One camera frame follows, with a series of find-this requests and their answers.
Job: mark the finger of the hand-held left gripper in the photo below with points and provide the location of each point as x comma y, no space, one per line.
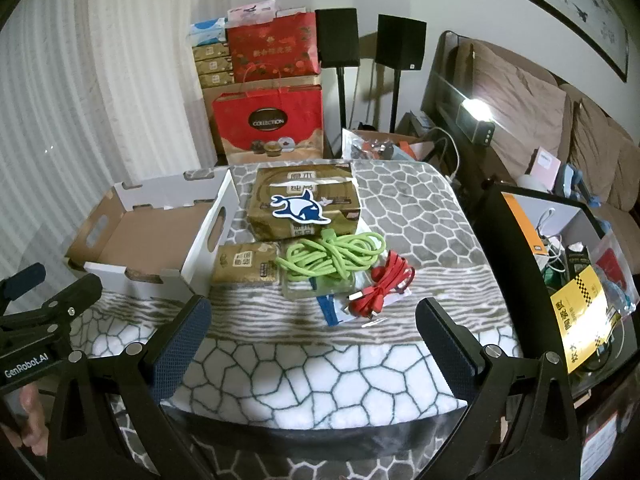
25,277
75,292

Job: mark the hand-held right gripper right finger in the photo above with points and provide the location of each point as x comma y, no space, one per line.
445,345

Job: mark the black chair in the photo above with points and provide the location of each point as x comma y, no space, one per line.
400,40

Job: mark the red floral gift bag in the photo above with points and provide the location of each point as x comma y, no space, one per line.
270,50

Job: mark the blue shark sticker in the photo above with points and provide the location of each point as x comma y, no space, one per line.
300,208

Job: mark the person's left hand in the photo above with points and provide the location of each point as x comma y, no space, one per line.
31,417

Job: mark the white lit device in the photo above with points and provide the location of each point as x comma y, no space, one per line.
482,132

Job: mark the white pink box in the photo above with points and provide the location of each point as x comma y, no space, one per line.
250,12

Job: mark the white striped curtain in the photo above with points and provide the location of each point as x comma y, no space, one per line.
100,85

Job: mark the yellow black packet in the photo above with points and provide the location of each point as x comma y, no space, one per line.
582,320

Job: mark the blue white tissue pack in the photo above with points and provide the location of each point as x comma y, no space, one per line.
207,30

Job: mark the open cardboard box of clutter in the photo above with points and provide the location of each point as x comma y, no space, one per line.
370,136

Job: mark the orange box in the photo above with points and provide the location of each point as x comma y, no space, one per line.
520,225

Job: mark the small gold tissue pack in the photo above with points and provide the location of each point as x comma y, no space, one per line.
242,262

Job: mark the white cardboard box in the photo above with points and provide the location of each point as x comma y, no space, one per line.
145,230

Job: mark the large gold tissue pack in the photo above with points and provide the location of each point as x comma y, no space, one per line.
310,175

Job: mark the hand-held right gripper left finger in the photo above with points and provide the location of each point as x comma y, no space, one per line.
180,340

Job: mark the clear plastic case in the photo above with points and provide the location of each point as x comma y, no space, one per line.
300,290

